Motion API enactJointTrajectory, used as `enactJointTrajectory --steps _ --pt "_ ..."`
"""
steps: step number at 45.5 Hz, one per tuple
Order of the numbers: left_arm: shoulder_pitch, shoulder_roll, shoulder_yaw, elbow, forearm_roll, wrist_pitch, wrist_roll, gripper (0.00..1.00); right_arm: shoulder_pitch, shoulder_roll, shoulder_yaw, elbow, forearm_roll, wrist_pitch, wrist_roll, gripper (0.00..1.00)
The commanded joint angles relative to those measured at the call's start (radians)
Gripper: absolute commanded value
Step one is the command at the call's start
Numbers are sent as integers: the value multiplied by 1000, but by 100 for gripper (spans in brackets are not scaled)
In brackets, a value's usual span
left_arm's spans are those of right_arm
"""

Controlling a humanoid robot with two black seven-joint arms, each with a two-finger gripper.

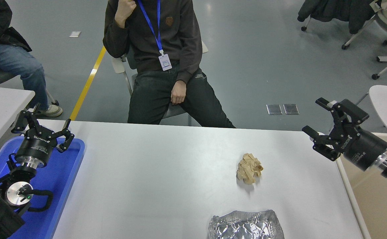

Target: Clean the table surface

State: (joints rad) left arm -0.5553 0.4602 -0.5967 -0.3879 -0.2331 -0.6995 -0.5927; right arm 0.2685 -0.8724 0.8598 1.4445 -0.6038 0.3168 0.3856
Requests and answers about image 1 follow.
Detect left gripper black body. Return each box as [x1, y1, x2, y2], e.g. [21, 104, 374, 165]
[15, 131, 58, 163]

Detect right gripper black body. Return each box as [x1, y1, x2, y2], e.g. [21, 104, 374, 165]
[339, 129, 387, 172]

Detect silver foil tray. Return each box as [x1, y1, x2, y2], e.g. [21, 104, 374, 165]
[208, 210, 285, 239]

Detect person's left hand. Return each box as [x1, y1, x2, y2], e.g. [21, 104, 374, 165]
[171, 81, 187, 105]

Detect person's right hand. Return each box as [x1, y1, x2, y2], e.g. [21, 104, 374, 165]
[114, 0, 137, 29]

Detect white side table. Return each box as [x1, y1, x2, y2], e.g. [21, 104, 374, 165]
[0, 86, 35, 156]

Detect blue plastic tray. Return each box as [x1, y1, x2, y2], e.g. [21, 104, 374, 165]
[0, 136, 86, 239]

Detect large pale bin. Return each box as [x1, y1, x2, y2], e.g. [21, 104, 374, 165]
[328, 132, 387, 239]

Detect person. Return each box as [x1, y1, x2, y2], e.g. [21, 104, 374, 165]
[103, 0, 236, 128]
[0, 0, 63, 118]

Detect crumpled tan paper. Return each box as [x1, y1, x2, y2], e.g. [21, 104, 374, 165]
[236, 153, 264, 185]

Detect white and grey chair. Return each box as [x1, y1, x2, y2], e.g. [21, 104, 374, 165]
[111, 40, 209, 126]

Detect white chair leg with caster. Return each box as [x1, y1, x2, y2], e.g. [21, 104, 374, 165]
[301, 16, 313, 32]

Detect dark jacket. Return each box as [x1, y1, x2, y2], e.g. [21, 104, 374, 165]
[297, 0, 380, 35]

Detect blue lanyard with badge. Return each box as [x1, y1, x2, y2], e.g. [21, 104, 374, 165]
[137, 0, 173, 71]

